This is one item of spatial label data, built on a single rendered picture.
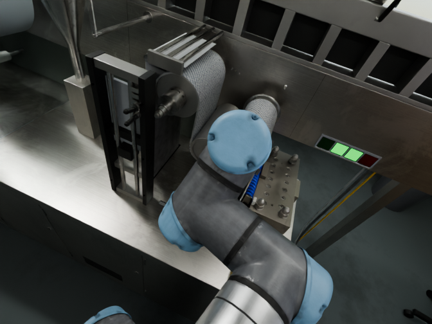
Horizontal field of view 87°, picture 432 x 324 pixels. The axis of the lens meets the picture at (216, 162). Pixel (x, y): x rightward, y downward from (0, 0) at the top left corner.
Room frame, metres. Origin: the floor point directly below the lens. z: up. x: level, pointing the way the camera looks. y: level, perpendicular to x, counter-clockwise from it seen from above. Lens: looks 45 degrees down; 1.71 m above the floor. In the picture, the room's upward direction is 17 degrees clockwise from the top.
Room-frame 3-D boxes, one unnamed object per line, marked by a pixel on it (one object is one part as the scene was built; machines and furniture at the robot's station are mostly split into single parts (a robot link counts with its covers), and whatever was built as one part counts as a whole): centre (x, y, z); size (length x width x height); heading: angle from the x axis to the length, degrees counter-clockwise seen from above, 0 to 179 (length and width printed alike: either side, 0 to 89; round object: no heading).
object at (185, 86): (0.71, 0.15, 1.34); 0.25 x 0.14 x 0.14; 172
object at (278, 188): (0.68, -0.28, 1.00); 0.40 x 0.16 x 0.06; 172
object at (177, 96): (0.56, 0.17, 1.34); 0.06 x 0.06 x 0.06; 82
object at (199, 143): (0.69, 0.02, 1.18); 0.26 x 0.12 x 0.12; 172
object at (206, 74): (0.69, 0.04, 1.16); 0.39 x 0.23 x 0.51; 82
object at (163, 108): (0.50, 0.18, 1.34); 0.06 x 0.03 x 0.03; 172
